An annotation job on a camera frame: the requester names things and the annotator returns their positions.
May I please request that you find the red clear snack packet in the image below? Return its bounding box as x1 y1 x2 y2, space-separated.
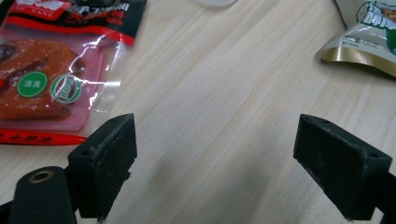
0 0 148 147

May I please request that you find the green gold white packet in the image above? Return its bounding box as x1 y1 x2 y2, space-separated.
320 0 396 78

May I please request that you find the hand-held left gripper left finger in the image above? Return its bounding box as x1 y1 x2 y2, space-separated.
67 113 138 223

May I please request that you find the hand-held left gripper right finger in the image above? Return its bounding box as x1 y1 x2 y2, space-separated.
292 113 393 222

